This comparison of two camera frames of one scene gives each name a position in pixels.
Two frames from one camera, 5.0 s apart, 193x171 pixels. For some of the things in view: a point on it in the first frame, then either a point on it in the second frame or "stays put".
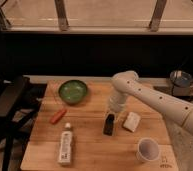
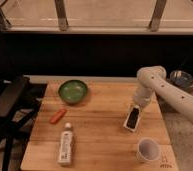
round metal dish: (181, 78) stays put
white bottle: (66, 145) stays put
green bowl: (72, 91) stays put
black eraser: (109, 125) to (132, 121)
